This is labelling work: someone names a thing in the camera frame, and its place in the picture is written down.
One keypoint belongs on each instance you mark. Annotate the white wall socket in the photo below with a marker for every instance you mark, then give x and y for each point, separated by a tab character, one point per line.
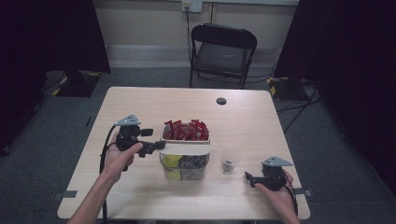
192	5

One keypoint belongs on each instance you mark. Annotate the white box lid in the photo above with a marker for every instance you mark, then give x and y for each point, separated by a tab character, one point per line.
186	148

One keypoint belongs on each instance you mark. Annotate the black folding chair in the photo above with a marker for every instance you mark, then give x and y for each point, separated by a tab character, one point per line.
222	56

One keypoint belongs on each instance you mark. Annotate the heap of dark dried pieces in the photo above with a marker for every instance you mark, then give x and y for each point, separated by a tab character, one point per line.
194	165

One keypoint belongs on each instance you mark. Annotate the small dark floor strip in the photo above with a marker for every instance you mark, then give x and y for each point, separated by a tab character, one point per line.
88	121

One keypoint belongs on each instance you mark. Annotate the person's left hand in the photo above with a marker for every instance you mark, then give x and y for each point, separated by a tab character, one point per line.
120	161

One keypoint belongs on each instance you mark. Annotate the black stand base yellow tape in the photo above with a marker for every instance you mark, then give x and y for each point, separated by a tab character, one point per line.
285	88
77	84

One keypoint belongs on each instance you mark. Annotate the person's right hand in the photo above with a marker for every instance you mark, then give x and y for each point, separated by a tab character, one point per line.
278	199

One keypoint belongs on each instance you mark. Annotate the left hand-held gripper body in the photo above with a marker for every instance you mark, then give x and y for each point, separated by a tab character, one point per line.
128	133

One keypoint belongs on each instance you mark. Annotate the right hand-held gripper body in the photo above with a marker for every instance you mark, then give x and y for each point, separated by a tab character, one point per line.
274	175

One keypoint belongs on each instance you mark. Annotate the black curtain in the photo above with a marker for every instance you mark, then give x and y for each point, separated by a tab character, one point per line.
355	62
46	34

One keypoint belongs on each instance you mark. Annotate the yellow dried slices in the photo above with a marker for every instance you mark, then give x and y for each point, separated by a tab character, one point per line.
171	163

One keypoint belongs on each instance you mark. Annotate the clear glass cup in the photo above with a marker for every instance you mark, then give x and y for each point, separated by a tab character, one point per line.
231	157

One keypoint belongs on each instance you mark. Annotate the clear storage box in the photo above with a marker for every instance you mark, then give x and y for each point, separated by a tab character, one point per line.
186	168

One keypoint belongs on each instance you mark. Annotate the pile of red packets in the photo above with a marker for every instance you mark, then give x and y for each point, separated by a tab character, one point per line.
186	130

